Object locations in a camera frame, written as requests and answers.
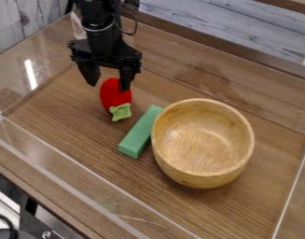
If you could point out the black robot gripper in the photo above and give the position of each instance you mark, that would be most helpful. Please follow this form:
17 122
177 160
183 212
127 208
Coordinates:
121 57

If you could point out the red plush strawberry toy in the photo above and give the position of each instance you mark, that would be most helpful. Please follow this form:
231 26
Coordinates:
115 99

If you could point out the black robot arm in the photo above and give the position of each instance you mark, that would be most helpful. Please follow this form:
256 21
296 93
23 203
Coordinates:
103 48

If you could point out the green rectangular block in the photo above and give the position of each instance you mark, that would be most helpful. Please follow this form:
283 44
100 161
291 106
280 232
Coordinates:
137 137

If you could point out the light wooden bowl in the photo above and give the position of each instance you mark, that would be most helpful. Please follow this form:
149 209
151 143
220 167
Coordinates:
203 142

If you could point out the clear acrylic corner bracket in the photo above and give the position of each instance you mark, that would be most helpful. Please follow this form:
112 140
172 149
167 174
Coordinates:
76 26

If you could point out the black table leg frame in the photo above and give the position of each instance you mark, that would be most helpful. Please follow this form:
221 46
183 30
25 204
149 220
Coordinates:
31 224

